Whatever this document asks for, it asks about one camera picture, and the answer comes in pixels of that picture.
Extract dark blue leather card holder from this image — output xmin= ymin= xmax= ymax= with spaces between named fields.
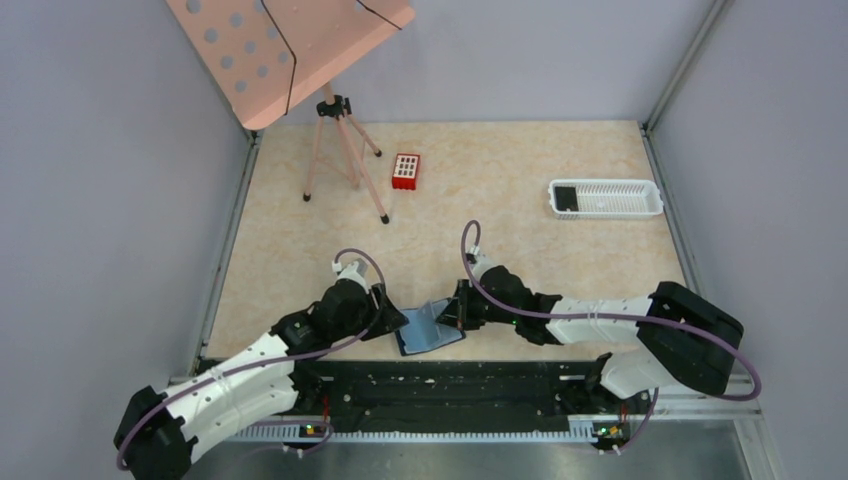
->
xmin=395 ymin=298 xmax=466 ymax=357

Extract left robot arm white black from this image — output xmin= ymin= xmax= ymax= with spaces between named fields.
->
xmin=113 ymin=279 xmax=408 ymax=479

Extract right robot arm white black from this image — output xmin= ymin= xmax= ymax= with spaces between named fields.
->
xmin=436 ymin=265 xmax=744 ymax=399

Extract black card in basket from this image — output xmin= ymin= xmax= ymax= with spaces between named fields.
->
xmin=552 ymin=185 xmax=580 ymax=213

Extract red box with white grid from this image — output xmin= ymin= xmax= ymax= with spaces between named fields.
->
xmin=391 ymin=153 xmax=421 ymax=191

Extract white plastic slotted basket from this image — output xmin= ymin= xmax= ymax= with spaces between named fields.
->
xmin=547 ymin=179 xmax=664 ymax=220

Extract pink tripod stand legs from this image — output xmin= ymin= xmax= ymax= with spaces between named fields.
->
xmin=302 ymin=82 xmax=390 ymax=225

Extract pink perforated music stand desk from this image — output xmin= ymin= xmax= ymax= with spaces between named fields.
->
xmin=167 ymin=0 xmax=416 ymax=130

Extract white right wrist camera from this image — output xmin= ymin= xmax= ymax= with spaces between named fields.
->
xmin=465 ymin=245 xmax=498 ymax=281

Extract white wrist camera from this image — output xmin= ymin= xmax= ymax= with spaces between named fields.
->
xmin=465 ymin=245 xmax=498 ymax=281
xmin=332 ymin=259 xmax=369 ymax=291

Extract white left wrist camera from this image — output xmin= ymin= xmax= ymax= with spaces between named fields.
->
xmin=332 ymin=259 xmax=369 ymax=291

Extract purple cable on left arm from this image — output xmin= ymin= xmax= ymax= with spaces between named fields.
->
xmin=116 ymin=248 xmax=389 ymax=472

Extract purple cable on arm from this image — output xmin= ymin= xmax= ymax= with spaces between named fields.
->
xmin=116 ymin=248 xmax=389 ymax=472
xmin=460 ymin=219 xmax=763 ymax=403

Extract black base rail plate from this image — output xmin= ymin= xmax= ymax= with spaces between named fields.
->
xmin=283 ymin=360 xmax=648 ymax=435

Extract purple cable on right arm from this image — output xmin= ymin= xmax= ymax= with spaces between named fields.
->
xmin=460 ymin=219 xmax=763 ymax=403

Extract black cord on music stand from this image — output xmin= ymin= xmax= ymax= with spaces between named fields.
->
xmin=260 ymin=0 xmax=403 ymax=117

